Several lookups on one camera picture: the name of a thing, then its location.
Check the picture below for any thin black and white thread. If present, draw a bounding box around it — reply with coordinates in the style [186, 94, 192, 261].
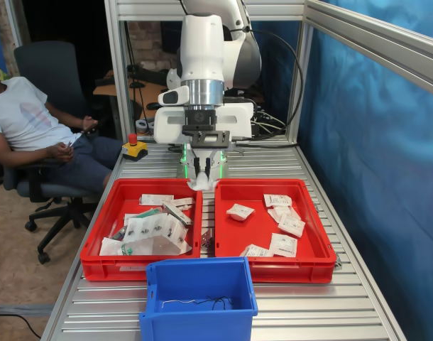
[158, 296, 235, 311]

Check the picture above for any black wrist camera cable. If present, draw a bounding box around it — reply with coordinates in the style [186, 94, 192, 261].
[223, 26, 303, 143]

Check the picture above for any clear bag with green roll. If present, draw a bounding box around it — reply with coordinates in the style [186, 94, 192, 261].
[99, 236, 193, 257]

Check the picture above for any yellow emergency stop button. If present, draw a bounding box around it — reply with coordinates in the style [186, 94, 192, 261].
[121, 133, 149, 163]

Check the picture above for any seated man in white shirt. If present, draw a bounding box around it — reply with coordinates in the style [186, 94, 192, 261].
[0, 45, 124, 193]

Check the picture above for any white cable bundle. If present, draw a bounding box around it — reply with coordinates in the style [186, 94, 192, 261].
[251, 110, 287, 138]

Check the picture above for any grey floor cable cover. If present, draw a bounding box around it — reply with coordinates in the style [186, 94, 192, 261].
[0, 303, 56, 317]

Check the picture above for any paper packet with syringe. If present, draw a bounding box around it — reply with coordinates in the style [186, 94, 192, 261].
[162, 197, 197, 210]

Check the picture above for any perforated metal angle bracket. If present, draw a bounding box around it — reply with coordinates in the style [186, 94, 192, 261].
[200, 229, 216, 249]

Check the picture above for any aluminium profile frame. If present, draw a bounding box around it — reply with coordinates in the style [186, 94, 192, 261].
[104, 0, 433, 168]

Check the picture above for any clear-faced gauze bandage packet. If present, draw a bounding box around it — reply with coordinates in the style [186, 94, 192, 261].
[267, 205, 292, 223]
[187, 171, 219, 192]

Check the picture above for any seated man right hand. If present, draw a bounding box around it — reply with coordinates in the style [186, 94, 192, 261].
[48, 141, 75, 163]

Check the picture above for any long printed paper packet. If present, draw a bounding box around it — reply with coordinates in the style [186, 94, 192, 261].
[162, 201, 194, 227]

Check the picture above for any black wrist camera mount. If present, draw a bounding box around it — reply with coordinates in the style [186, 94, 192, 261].
[182, 109, 231, 149]

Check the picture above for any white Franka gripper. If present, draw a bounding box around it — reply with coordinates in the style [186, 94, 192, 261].
[153, 102, 255, 178]

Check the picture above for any blister strip of four needles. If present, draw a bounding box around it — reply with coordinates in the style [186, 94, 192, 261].
[124, 212, 189, 255]

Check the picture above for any blue fabric backdrop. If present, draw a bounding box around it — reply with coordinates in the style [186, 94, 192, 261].
[250, 0, 433, 341]

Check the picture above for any green striped sterile packet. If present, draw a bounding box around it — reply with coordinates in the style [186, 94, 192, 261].
[123, 208, 168, 224]

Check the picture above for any blue plastic storage bin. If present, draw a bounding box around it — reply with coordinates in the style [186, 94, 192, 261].
[138, 256, 259, 341]

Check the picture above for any pink and green syringe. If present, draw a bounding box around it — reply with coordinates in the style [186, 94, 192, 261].
[109, 219, 128, 242]

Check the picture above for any wooden office desk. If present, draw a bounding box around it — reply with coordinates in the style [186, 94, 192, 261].
[92, 76, 182, 124]

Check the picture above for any red crate with bandage packets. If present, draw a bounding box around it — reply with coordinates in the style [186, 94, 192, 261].
[214, 178, 338, 284]

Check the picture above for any red crate with syringe packets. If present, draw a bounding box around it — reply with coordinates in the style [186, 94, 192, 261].
[80, 177, 204, 282]

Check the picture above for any black floor cable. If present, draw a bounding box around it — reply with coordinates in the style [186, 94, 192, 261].
[0, 312, 43, 340]

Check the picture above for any dark grey office chair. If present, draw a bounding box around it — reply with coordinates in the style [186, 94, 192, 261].
[3, 40, 111, 266]

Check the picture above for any white printed flat packet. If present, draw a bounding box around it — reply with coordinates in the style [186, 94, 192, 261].
[138, 193, 175, 207]

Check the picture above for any seated man left hand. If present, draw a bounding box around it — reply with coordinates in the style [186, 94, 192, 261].
[80, 116, 99, 135]

